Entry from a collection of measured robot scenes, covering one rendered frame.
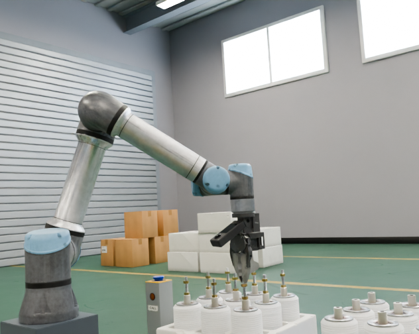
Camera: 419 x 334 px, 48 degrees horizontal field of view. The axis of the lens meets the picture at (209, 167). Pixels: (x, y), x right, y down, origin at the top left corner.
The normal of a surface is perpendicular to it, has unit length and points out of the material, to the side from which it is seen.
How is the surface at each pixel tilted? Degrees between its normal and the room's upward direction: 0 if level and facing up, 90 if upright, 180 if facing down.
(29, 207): 90
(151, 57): 90
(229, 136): 90
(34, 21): 90
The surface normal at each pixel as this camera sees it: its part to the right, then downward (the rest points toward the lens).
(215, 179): 0.12, -0.10
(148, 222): 0.78, -0.11
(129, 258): -0.66, -0.04
